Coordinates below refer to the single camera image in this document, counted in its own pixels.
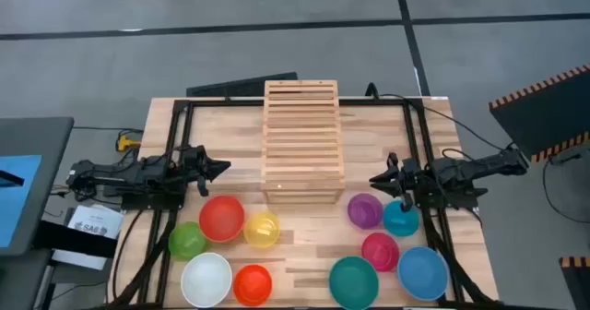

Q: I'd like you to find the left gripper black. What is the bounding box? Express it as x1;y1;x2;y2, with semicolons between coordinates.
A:
174;144;231;197

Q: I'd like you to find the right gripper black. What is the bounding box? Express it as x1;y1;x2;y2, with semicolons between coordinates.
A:
369;152;432;211

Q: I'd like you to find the small purple bowl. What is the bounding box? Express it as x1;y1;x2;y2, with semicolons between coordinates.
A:
347;192;384;231

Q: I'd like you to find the small cyan bowl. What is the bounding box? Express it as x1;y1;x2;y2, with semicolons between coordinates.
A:
382;199;420;238

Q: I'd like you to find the large red bowl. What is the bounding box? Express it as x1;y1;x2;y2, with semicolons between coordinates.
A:
198;195;246;244

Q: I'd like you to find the small yellow bowl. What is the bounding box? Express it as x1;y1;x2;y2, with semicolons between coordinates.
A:
242;210;281;250

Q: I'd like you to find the small light green bowl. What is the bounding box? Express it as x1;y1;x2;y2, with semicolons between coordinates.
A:
168;221;207;261

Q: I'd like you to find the large dark green bowl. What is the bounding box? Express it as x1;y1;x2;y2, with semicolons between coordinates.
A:
328;256;380;310

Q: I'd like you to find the slatted wooden shelf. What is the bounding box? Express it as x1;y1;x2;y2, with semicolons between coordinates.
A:
260;79;346;205

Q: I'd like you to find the small magenta bowl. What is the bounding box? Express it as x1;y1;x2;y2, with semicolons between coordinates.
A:
360;232;401;273

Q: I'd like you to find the yellow plug connector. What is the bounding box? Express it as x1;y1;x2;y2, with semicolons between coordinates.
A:
115;134;142;153

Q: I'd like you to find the large blue bowl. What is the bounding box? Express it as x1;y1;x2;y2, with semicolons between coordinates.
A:
396;245;450;302

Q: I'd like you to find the large white bowl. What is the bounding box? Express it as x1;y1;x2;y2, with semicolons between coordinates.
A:
180;252;233;309

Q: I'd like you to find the small orange bowl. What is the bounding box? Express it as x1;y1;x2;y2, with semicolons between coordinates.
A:
232;264;274;307

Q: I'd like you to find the white printed manual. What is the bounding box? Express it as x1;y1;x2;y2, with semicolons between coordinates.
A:
66;203;125;241

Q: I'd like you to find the plain white paper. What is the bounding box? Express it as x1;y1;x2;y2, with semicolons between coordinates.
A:
50;248;110;272

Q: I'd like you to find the grey desk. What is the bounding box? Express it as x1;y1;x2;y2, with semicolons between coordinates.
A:
0;116;75;258

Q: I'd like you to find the large black hazard-striped panel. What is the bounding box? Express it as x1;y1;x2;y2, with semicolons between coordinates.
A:
488;64;590;163

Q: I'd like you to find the blue sheet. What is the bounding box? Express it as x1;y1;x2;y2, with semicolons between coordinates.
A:
0;154;43;249

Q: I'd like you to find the small black hazard-striped panel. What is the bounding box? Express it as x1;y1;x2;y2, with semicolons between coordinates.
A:
559;256;590;310

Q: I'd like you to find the black aluminium table frame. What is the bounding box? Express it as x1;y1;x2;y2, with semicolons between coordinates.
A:
108;96;503;310

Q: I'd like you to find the long black arm cable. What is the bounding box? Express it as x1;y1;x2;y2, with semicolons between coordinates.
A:
366;82;515;153

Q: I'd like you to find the black curved floor cable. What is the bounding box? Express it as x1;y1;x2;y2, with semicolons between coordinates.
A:
542;155;590;225

